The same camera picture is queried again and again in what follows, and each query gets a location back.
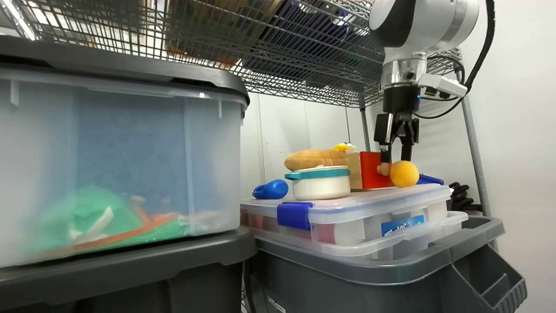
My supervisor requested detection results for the red wooden box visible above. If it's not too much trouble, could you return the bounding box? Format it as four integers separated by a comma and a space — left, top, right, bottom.
347, 152, 391, 192

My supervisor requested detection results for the grey plastic tote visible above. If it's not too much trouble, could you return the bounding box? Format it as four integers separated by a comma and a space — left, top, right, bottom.
245, 218, 528, 313

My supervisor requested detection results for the blue container latch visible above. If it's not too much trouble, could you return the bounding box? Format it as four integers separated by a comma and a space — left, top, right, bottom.
276, 202, 313, 232

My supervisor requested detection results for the clear flat container upper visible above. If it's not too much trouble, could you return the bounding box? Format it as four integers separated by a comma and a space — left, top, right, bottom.
240, 185, 452, 235

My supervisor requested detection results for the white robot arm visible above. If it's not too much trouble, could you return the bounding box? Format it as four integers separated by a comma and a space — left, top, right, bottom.
368, 0, 479, 164

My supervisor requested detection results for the white pot with teal rim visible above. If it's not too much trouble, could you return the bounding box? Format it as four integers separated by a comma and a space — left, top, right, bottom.
285, 165, 351, 200

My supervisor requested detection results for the clear flat container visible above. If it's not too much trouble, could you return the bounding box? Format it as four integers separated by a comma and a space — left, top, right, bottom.
255, 212, 467, 259
240, 185, 452, 235

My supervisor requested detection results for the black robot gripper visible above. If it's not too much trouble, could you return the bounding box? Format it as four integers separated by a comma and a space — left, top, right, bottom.
373, 85, 420, 164

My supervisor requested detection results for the clear storage bin dark lid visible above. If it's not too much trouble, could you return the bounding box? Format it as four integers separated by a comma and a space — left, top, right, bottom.
0, 37, 250, 268

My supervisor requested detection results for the clear flat container lower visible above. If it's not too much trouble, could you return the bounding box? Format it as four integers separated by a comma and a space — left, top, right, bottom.
255, 212, 467, 259

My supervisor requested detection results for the grey tote under bin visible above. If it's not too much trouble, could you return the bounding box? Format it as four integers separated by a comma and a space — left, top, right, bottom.
0, 228, 257, 313

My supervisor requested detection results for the yellow plush ball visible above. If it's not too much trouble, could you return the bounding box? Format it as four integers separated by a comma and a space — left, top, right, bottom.
389, 160, 419, 188

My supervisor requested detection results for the blue toy object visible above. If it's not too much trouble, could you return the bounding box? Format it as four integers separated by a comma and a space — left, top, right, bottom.
252, 179, 288, 200

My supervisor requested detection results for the wire shelf rack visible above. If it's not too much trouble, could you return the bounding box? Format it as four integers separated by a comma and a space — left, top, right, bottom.
0, 0, 493, 219

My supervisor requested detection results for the small yellow toy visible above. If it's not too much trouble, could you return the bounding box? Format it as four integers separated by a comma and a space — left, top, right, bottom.
333, 143, 358, 153

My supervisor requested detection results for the brown plush bread loaf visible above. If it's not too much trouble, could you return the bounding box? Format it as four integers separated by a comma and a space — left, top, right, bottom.
283, 150, 346, 171

